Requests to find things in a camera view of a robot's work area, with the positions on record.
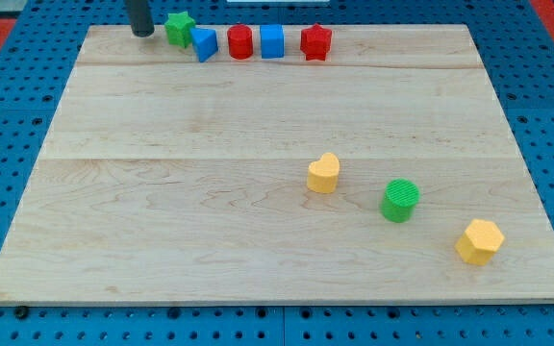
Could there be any yellow heart block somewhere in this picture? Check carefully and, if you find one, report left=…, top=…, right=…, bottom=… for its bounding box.
left=307, top=152, right=340, bottom=194

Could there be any light wooden board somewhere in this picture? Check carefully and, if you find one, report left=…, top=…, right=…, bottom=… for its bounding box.
left=0, top=24, right=554, bottom=307

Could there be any green cylinder block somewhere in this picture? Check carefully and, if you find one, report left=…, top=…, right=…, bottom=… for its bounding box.
left=380, top=179, right=420, bottom=223

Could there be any red star block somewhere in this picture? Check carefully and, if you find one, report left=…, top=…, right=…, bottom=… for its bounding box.
left=300, top=23, right=333, bottom=61

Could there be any blue cube block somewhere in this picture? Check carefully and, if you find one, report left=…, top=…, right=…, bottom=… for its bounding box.
left=260, top=24, right=285, bottom=59

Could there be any red cylinder block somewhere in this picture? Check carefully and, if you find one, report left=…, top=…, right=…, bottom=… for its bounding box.
left=227, top=24, right=254, bottom=60

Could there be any blue triangle block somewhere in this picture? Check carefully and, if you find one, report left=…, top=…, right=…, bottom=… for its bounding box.
left=190, top=28, right=218, bottom=62

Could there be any green star block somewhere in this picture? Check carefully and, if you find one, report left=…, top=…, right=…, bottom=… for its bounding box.
left=164, top=11, right=196, bottom=48

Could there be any yellow hexagon block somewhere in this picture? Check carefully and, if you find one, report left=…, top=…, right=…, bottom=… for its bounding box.
left=454, top=219, right=505, bottom=266

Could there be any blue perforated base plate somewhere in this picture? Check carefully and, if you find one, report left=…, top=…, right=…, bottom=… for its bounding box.
left=0, top=0, right=554, bottom=345

